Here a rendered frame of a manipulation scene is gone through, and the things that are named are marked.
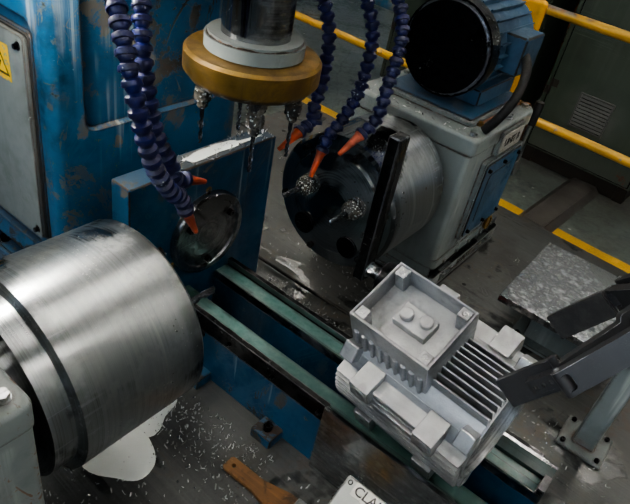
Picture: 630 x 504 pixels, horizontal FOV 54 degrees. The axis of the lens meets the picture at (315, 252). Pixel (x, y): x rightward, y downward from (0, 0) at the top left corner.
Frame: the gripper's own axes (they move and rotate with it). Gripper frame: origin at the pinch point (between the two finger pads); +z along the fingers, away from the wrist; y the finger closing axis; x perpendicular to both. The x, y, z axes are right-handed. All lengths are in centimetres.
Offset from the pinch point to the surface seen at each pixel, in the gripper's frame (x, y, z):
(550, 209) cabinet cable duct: 13, -268, 127
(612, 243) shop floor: 45, -270, 112
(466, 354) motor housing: -1.8, -5.1, 12.4
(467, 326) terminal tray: -5.0, -4.3, 9.0
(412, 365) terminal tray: -5.1, 2.0, 14.0
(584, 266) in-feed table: 8, -70, 27
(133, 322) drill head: -27.1, 23.1, 23.5
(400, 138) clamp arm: -29.4, -18.6, 10.6
